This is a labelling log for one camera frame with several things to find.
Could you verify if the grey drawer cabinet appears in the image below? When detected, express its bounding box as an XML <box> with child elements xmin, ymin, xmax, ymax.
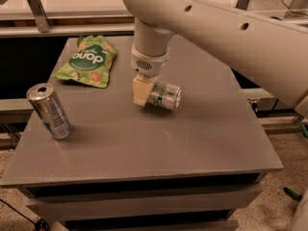
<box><xmin>1</xmin><ymin>37</ymin><xmax>282</xmax><ymax>231</ymax></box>

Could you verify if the silver green 7up can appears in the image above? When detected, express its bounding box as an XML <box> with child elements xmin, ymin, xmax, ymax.
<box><xmin>147</xmin><ymin>81</ymin><xmax>182</xmax><ymax>111</ymax></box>

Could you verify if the green snack bag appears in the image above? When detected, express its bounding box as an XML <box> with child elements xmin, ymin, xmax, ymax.
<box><xmin>54</xmin><ymin>36</ymin><xmax>116</xmax><ymax>89</ymax></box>

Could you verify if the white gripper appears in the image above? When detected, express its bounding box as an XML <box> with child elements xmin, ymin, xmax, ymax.
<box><xmin>131</xmin><ymin>46</ymin><xmax>169</xmax><ymax>107</ymax></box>

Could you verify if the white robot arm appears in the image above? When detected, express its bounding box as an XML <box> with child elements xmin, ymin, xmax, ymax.
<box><xmin>123</xmin><ymin>0</ymin><xmax>308</xmax><ymax>117</ymax></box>

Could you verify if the black floor cable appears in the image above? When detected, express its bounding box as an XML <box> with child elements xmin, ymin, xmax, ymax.
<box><xmin>0</xmin><ymin>197</ymin><xmax>51</xmax><ymax>231</ymax></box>

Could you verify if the green tool on floor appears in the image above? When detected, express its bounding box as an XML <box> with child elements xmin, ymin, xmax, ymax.
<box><xmin>283</xmin><ymin>187</ymin><xmax>302</xmax><ymax>202</ymax></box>

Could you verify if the left metal bracket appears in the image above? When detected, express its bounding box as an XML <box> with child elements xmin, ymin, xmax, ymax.
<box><xmin>27</xmin><ymin>0</ymin><xmax>50</xmax><ymax>33</ymax></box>

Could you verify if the tall silver blue can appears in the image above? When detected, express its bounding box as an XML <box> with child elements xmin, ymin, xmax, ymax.
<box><xmin>26</xmin><ymin>83</ymin><xmax>72</xmax><ymax>140</ymax></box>

